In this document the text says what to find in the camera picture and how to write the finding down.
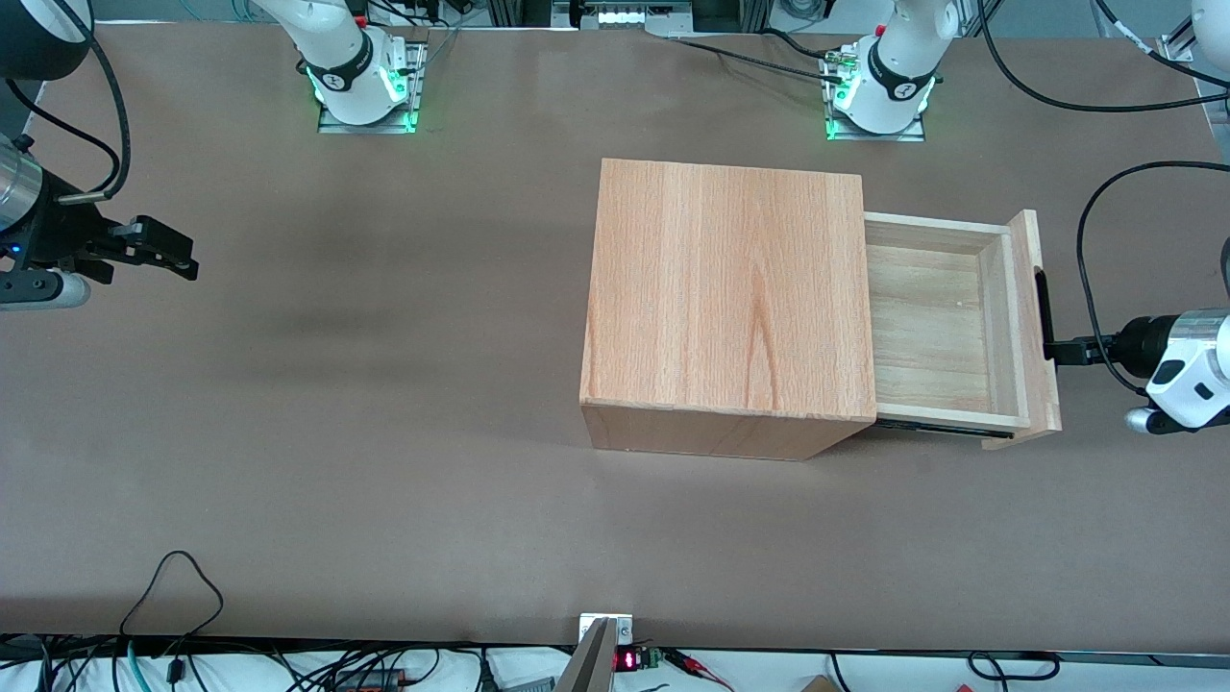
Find black flat looped cable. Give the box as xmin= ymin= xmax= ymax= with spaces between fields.
xmin=968 ymin=652 xmax=1061 ymax=680

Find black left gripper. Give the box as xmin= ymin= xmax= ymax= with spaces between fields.
xmin=1045 ymin=317 xmax=1175 ymax=378

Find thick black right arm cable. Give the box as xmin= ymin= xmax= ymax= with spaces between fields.
xmin=58 ymin=0 xmax=132 ymax=205

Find long black base cable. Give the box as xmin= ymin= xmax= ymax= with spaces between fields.
xmin=670 ymin=37 xmax=835 ymax=83

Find grey electronics box with lights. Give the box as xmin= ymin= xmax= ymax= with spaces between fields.
xmin=553 ymin=0 xmax=693 ymax=35

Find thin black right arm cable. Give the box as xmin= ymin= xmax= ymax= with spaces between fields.
xmin=6 ymin=77 xmax=121 ymax=193

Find black looped table cable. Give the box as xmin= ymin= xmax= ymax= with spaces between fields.
xmin=120 ymin=551 xmax=224 ymax=640

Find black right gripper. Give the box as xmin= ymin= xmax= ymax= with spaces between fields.
xmin=19 ymin=178 xmax=200 ymax=284

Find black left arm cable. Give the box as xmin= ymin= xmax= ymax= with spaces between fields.
xmin=978 ymin=0 xmax=1230 ymax=395

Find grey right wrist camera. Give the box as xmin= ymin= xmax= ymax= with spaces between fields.
xmin=0 ymin=269 xmax=92 ymax=310

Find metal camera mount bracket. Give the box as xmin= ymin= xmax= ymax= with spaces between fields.
xmin=555 ymin=613 xmax=635 ymax=692

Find wooden drawer with black handle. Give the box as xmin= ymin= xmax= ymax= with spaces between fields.
xmin=863 ymin=210 xmax=1063 ymax=451

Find short black base cable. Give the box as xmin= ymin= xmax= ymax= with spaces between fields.
xmin=759 ymin=27 xmax=842 ymax=61

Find light wooden drawer cabinet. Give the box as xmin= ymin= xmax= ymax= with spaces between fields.
xmin=579 ymin=159 xmax=877 ymax=462

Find red black clip leads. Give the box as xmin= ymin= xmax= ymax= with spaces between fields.
xmin=663 ymin=649 xmax=733 ymax=691

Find aluminium frame profile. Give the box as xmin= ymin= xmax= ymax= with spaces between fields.
xmin=1158 ymin=14 xmax=1230 ymax=87

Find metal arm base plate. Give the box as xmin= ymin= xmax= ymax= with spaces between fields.
xmin=317 ymin=38 xmax=429 ymax=134
xmin=822 ymin=53 xmax=928 ymax=143

